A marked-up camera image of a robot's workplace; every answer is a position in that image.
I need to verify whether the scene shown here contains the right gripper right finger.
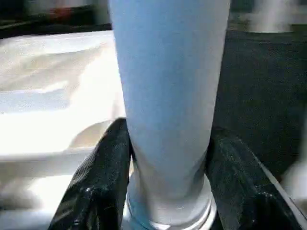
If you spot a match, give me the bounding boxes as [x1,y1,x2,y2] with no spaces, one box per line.
[205,125,307,230]

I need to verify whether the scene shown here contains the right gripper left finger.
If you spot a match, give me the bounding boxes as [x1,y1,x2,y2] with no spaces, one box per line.
[47,117,133,230]

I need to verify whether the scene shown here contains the white plastic table leg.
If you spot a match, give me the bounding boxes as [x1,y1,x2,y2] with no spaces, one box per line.
[107,0,232,230]

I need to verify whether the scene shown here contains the white plastic table top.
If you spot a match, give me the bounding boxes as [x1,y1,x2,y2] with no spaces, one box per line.
[0,30,131,230]

